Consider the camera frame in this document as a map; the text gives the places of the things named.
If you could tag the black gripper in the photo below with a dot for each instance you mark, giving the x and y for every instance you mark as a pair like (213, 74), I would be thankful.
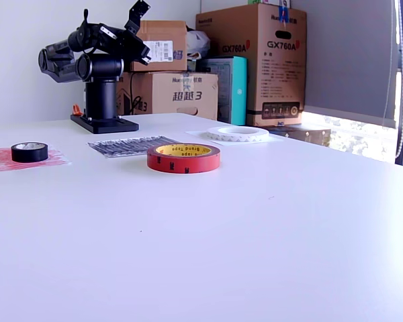
(125, 47)

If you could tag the red tape roll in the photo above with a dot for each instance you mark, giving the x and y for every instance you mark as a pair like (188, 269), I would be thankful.
(183, 166)

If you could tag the black tape roll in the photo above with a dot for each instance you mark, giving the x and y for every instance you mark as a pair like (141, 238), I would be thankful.
(30, 156)

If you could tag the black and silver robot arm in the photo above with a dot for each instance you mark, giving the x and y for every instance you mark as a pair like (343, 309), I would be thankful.
(100, 94)

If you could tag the white tape roll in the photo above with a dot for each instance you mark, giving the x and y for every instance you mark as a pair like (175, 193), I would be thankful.
(236, 137)

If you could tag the blue tape strip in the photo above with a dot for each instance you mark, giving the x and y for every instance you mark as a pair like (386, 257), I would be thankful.
(282, 13)

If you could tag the cardboard box with shipping label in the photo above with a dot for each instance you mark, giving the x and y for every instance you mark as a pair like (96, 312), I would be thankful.
(161, 30)

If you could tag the white plastic bag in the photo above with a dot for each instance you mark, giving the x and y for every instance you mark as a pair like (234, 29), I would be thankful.
(198, 42)

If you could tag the wide cardboard box blue print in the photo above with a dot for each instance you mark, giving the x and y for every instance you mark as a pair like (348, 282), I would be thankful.
(188, 107)

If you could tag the orange clamp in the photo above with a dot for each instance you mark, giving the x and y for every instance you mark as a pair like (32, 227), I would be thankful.
(76, 110)

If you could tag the black scribbled paper sheet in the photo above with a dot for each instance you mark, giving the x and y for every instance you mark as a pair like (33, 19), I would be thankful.
(121, 147)

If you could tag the teal and dark upright box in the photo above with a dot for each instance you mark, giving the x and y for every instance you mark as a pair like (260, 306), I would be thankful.
(240, 90)

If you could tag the tall printed cardboard box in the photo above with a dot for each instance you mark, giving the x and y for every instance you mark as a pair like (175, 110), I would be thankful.
(272, 84)

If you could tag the green white item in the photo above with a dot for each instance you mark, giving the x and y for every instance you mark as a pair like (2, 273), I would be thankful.
(265, 2)

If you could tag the plain white paper sheet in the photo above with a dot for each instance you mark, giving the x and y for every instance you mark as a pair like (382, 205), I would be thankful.
(275, 140)

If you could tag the grey roller blind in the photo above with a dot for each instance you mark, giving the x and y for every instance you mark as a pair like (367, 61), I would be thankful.
(339, 50)

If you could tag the wrist camera board with bracket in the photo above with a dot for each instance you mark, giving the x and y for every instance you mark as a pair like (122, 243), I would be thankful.
(134, 16)

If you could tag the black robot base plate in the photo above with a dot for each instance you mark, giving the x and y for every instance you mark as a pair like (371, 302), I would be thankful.
(104, 126)

